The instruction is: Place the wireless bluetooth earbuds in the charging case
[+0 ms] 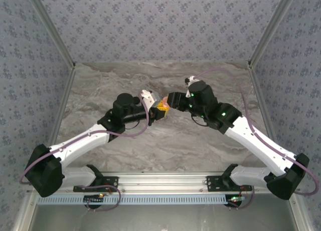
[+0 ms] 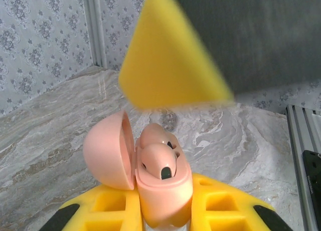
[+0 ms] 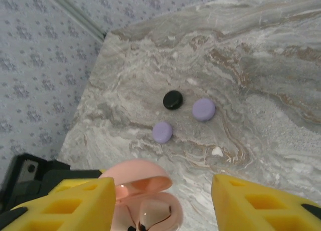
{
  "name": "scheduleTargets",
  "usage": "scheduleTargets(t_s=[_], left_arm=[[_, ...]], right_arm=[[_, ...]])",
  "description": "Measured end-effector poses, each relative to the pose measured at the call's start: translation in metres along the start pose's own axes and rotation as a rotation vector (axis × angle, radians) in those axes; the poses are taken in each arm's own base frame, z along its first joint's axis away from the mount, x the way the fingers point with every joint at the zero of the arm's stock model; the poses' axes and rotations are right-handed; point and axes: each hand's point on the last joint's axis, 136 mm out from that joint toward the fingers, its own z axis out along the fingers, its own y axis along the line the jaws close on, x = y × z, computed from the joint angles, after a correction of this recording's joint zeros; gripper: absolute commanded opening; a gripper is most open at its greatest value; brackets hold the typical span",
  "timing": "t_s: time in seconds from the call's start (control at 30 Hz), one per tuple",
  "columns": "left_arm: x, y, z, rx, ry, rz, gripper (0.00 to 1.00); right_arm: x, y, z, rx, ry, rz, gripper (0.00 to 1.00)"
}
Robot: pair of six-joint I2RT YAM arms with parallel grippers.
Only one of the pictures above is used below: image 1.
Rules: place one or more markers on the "round pink earbud case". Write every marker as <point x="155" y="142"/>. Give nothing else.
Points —
<point x="165" y="103"/>

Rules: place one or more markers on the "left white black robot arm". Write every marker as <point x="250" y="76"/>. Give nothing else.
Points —
<point x="77" y="140"/>

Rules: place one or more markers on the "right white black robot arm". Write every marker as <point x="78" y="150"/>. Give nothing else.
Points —
<point x="260" y="143"/>

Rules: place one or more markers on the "grey metal sheet panel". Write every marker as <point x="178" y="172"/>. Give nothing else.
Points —
<point x="163" y="218"/>

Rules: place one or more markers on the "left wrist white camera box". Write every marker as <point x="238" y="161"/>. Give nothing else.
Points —
<point x="148" y="95"/>

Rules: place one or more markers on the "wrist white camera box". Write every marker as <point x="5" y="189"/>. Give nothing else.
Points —
<point x="190" y="78"/>
<point x="148" y="95"/>

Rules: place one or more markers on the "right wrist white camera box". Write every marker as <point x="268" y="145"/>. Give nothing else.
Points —
<point x="190" y="78"/>

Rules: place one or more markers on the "aluminium table side rail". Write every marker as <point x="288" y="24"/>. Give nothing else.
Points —
<point x="62" y="103"/>
<point x="258" y="90"/>

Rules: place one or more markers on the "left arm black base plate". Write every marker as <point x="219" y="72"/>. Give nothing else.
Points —
<point x="110" y="182"/>

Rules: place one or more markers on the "wide aluminium mounting rail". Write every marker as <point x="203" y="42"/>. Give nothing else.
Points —
<point x="163" y="183"/>

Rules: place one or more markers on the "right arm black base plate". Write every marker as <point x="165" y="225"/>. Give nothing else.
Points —
<point x="213" y="184"/>

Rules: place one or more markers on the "aluminium frame post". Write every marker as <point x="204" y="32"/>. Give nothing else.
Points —
<point x="53" y="28"/>
<point x="271" y="28"/>

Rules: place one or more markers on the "aluminium lower side rail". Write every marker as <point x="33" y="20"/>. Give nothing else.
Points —
<point x="302" y="216"/>
<point x="23" y="216"/>

